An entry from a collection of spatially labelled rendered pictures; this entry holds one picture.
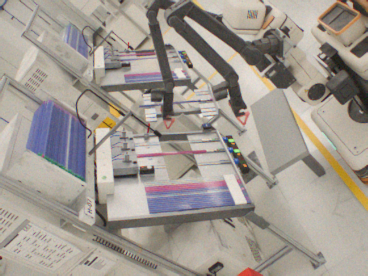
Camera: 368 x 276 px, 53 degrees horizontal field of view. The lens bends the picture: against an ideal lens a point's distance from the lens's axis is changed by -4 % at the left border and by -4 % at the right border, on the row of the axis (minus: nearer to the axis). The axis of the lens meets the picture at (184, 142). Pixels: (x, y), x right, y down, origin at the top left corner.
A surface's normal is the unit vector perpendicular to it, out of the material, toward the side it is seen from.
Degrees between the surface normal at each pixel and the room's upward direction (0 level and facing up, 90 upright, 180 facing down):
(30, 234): 88
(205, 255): 0
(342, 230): 0
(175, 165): 90
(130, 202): 48
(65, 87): 90
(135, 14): 90
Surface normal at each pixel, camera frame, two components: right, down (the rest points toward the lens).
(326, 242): -0.67, -0.51
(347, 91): 0.18, 0.58
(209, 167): 0.07, -0.82
